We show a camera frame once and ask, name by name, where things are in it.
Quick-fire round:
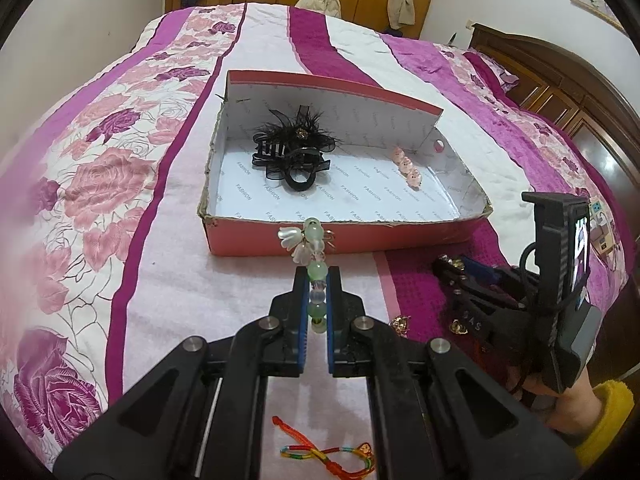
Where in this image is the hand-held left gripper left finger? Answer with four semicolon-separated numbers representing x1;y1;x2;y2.
52;266;311;480

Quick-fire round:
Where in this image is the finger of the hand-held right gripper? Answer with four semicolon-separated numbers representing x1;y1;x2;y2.
433;259;522;309
459;255;542;289

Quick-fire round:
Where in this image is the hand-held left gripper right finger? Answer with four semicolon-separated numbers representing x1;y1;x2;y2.
327;265;581;480

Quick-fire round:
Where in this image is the green bead flower bracelet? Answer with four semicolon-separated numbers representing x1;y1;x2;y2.
277;217;338;336

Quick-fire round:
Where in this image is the multicoloured woven string bracelet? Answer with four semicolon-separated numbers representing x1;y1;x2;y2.
272;415;376;476

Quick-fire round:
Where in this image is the red cardboard box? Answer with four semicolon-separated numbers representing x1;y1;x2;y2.
197;70;495;258

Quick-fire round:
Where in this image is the person's right forearm yellow sleeve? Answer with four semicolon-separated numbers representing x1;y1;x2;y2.
570;380;636;471

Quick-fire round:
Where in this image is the person's right hand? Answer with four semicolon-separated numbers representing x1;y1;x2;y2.
507;371;598;433

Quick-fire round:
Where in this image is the pink beaded hair clip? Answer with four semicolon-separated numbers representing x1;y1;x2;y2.
391;146;423;188

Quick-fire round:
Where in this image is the dark wooden headboard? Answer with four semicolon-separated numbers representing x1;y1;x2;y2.
470;22;640;221

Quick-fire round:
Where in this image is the black feather hair clip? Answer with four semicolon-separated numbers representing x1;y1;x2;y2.
250;105;346;193

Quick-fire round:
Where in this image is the magenta pillow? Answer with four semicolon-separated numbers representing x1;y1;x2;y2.
467;50;521;93

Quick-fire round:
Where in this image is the pink floral quilted blanket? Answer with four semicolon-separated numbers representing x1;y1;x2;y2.
0;2;636;480

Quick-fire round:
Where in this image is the beige hanging cloth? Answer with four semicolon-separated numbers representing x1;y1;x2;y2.
387;0;416;31

